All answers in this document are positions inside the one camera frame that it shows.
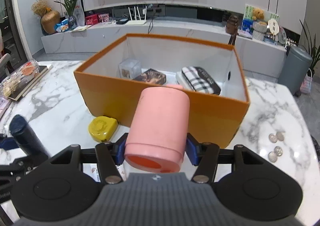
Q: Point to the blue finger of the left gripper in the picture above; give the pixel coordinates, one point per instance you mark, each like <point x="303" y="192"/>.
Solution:
<point x="26" y="138"/>

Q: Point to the pink cylindrical cup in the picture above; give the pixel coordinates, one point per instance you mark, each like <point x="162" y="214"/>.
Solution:
<point x="158" y="133"/>

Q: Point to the red gift box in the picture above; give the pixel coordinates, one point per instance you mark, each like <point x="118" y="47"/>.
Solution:
<point x="92" y="19"/>

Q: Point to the silver coin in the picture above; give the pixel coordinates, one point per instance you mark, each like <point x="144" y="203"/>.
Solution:
<point x="272" y="157"/>
<point x="278" y="151"/>
<point x="280" y="136"/>
<point x="272" y="138"/>

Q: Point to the clear plastic cube box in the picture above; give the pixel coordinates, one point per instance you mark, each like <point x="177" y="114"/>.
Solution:
<point x="129" y="69"/>

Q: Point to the yellow tape measure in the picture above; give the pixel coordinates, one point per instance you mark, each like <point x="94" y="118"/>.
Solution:
<point x="102" y="128"/>

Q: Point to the clear snack container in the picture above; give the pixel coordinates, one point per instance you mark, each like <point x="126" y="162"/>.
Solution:
<point x="16" y="80"/>

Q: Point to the grey trash bin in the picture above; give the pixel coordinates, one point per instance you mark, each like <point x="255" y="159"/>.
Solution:
<point x="295" y="68"/>

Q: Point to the plaid black glasses case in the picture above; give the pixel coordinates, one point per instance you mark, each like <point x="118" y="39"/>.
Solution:
<point x="198" y="80"/>

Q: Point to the dark brown printed box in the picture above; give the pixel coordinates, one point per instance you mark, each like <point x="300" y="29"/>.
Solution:
<point x="152" y="76"/>

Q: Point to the white wifi router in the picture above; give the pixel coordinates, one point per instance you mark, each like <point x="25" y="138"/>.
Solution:
<point x="136" y="18"/>

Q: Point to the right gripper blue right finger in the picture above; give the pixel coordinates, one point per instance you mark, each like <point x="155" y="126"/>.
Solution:
<point x="204" y="156"/>

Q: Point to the book stack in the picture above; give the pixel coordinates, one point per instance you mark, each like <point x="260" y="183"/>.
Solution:
<point x="24" y="89"/>

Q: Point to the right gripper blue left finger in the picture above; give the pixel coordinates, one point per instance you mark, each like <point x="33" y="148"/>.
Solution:
<point x="110" y="156"/>

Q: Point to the green potted plant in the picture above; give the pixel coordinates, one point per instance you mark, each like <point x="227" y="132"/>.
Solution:
<point x="69" y="6"/>

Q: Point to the gold vase with dried flowers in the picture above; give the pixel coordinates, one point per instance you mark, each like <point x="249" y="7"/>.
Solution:
<point x="48" y="16"/>

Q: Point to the blue snack bag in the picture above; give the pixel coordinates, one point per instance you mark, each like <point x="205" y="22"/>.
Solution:
<point x="62" y="26"/>

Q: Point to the teddy bear toy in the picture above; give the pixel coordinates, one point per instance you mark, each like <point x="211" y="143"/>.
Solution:
<point x="258" y="14"/>

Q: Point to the orange cardboard box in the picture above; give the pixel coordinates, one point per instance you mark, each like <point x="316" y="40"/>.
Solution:
<point x="212" y="118"/>

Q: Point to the green plant right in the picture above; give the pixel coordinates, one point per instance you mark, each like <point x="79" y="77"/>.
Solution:
<point x="312" y="49"/>

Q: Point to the brown camera bag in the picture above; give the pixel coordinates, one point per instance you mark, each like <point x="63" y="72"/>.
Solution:
<point x="232" y="28"/>

